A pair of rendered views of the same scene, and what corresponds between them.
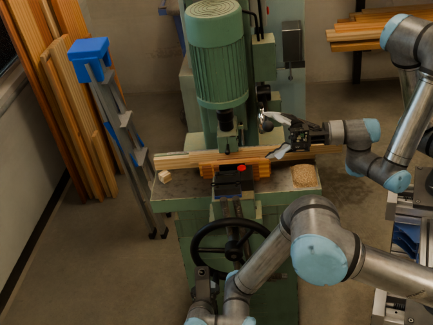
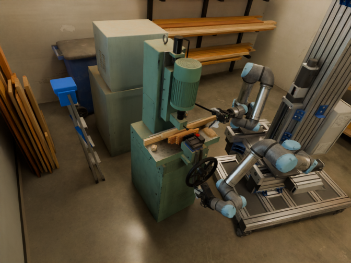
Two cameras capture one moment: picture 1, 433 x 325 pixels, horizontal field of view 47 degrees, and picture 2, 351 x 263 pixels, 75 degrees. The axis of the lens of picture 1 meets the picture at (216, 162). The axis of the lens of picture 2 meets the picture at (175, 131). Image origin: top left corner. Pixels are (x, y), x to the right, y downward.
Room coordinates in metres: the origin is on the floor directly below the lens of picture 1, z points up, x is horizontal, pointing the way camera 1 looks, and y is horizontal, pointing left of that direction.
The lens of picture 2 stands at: (0.52, 0.94, 2.09)
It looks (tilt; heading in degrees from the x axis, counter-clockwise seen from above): 40 degrees down; 315
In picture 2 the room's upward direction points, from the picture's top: 8 degrees clockwise
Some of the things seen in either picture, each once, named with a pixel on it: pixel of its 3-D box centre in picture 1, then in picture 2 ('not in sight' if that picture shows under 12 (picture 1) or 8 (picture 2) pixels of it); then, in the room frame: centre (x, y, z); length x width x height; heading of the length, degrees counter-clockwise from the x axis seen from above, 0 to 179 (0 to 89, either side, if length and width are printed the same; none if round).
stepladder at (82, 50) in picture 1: (126, 146); (82, 137); (2.21, 0.46, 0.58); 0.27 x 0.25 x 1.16; 82
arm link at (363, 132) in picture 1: (360, 131); (239, 110); (1.25, -0.45, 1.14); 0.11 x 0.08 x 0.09; 83
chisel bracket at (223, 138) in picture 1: (228, 135); (178, 121); (1.50, -0.06, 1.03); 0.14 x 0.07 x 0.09; 174
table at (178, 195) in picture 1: (235, 191); (186, 146); (1.37, -0.05, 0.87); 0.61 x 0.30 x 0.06; 84
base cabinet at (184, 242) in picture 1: (242, 244); (164, 170); (1.60, -0.07, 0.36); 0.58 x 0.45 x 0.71; 174
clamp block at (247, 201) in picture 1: (234, 196); (193, 148); (1.29, -0.04, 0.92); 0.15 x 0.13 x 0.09; 84
